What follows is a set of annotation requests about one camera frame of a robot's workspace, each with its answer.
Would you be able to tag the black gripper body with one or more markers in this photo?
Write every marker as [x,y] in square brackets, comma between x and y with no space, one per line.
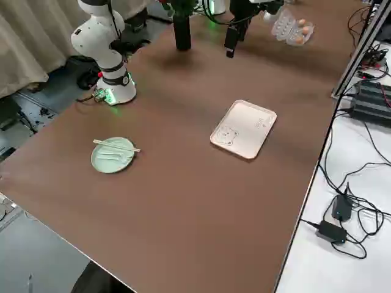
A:
[241,10]

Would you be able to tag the cream-white bear print tray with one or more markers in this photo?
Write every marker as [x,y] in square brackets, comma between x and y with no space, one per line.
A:
[253,137]

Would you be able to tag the clear plastic egg carton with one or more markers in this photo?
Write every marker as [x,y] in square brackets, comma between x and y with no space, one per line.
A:
[282,27]

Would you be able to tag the black cylindrical vase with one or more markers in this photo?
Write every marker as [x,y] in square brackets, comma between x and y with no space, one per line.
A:
[182,33]

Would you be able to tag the black ribbed power supply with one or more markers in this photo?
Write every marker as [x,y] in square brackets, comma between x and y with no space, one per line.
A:
[372,100]

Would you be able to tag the pale green spoon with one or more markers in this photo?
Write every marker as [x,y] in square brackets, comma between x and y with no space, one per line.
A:
[128,154]

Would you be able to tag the wooden chopstick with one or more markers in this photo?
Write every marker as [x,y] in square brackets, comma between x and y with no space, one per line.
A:
[116,145]

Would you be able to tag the pale green fork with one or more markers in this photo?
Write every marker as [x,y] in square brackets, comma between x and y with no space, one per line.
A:
[107,156]

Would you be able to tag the pale green round plate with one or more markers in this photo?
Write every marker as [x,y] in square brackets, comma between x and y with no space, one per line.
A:
[107,166]

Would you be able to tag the black power adapter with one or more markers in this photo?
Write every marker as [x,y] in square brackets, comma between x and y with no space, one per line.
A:
[341,209]
[331,231]

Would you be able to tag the beige curtain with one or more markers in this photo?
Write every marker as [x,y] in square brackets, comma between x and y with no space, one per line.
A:
[30,45]

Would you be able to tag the aluminium frame post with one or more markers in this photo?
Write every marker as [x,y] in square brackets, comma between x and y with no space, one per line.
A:
[363,45]

